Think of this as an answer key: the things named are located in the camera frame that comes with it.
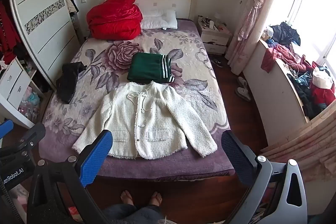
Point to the white pillow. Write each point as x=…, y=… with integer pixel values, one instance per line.
x=160, y=20

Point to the purple floral blanket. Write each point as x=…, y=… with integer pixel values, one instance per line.
x=189, y=66

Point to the red hanging clothes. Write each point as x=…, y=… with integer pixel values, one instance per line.
x=6, y=35

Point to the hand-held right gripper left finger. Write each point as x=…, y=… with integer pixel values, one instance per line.
x=95, y=158

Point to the person's right foot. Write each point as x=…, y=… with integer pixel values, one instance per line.
x=155, y=199

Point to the pile of clothes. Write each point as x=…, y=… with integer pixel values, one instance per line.
x=302, y=71

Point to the white window bench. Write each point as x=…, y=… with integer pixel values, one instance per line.
x=273, y=98

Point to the person's legs in jeans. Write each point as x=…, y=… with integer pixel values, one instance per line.
x=131, y=214

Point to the pink tied curtain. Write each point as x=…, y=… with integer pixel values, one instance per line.
x=252, y=19

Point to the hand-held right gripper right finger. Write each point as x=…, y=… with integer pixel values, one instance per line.
x=236, y=158

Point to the white wardrobe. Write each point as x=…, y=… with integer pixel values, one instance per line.
x=44, y=24

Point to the green pants with white stripes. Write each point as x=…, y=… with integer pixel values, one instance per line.
x=147, y=66

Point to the beige curtain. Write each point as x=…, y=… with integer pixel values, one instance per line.
x=304, y=137

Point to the black garment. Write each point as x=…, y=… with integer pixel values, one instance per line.
x=68, y=82

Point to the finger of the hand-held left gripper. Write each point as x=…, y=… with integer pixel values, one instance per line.
x=5, y=129
x=31, y=136

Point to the dark slippers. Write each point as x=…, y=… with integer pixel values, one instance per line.
x=217, y=61

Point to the white fuzzy jacket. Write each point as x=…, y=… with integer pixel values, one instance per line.
x=152, y=113

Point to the white nightstand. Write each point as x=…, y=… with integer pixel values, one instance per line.
x=214, y=39

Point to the red quilt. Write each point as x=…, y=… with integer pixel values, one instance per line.
x=113, y=19

